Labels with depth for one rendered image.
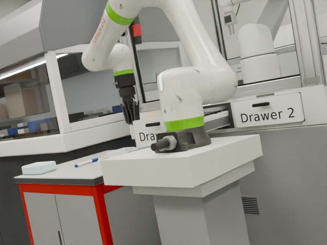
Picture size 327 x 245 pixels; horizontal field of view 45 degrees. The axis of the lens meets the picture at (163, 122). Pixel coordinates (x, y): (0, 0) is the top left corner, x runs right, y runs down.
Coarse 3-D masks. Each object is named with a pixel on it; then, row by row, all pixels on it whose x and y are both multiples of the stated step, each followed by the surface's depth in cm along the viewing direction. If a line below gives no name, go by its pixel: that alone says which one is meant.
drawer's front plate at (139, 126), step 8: (136, 120) 167; (144, 120) 162; (152, 120) 159; (160, 120) 156; (136, 128) 166; (144, 128) 163; (152, 128) 160; (160, 128) 157; (136, 136) 167; (144, 144) 165
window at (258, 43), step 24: (216, 0) 168; (240, 0) 161; (264, 0) 154; (144, 24) 198; (168, 24) 188; (216, 24) 170; (240, 24) 163; (264, 24) 156; (288, 24) 149; (144, 48) 201; (168, 48) 190; (240, 48) 165; (264, 48) 158; (288, 48) 151; (144, 72) 204; (240, 72) 167; (264, 72) 159; (288, 72) 153; (144, 96) 207
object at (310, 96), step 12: (252, 96) 163; (312, 96) 146; (324, 96) 143; (204, 108) 180; (216, 108) 210; (228, 108) 172; (312, 108) 147; (324, 108) 144; (312, 120) 148; (324, 120) 145; (216, 132) 178
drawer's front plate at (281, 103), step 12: (276, 96) 154; (288, 96) 151; (300, 96) 149; (240, 108) 165; (252, 108) 162; (264, 108) 158; (276, 108) 155; (300, 108) 148; (240, 120) 166; (252, 120) 163; (264, 120) 159; (276, 120) 156; (288, 120) 152; (300, 120) 149
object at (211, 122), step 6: (216, 114) 166; (222, 114) 169; (228, 114) 172; (204, 120) 159; (210, 120) 162; (216, 120) 165; (222, 120) 168; (228, 120) 171; (204, 126) 158; (210, 126) 161; (216, 126) 164; (222, 126) 168
